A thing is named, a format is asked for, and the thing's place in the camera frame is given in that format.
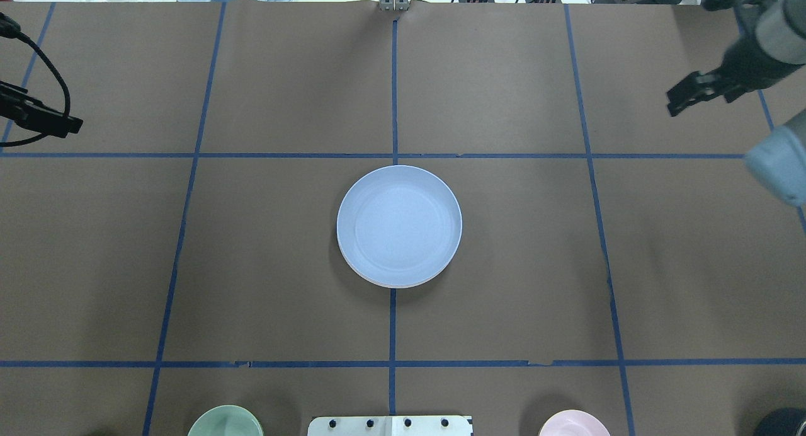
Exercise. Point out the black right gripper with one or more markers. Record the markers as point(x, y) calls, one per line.
point(748, 63)

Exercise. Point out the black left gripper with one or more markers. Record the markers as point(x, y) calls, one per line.
point(39, 116)

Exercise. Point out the light blue plate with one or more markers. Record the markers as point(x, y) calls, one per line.
point(400, 200)

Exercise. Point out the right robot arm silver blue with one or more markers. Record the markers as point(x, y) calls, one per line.
point(778, 161)

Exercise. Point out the green bowl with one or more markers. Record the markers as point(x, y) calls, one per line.
point(226, 419)

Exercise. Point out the dark blue pot with lid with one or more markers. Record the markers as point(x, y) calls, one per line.
point(782, 421)

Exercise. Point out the pink bowl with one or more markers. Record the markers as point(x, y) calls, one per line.
point(573, 422)

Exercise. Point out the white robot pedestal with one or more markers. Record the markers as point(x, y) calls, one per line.
point(392, 425)

